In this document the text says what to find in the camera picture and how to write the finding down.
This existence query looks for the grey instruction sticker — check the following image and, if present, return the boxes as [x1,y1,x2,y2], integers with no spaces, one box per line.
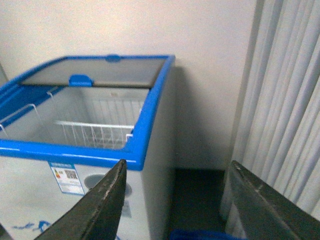
[121,200,132,218]

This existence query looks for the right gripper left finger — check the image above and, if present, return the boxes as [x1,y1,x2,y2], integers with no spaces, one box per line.
[36,159,127,240]

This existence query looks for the white vertical blinds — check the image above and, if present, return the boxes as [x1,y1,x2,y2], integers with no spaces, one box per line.
[231,0,320,219]

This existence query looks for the blue energy label sticker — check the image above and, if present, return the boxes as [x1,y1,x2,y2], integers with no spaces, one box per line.
[48,161,85,196]

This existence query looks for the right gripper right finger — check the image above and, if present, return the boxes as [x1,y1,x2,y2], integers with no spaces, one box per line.
[228,160,320,240]

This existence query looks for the blue plastic shopping basket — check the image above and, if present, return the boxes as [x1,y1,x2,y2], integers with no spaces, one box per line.
[169,229,239,240]

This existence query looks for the white wire freezer basket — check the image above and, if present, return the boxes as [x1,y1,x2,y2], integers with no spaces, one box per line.
[54,120,134,150]

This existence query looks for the white chest freezer blue rim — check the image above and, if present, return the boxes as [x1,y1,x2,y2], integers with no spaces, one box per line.
[0,55,175,240]

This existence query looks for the rear glass lid blue handle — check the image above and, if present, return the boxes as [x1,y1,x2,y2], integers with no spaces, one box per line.
[104,54,122,63]

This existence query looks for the glass sliding lid blue handle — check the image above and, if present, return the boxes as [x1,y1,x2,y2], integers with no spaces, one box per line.
[22,57,165,89]

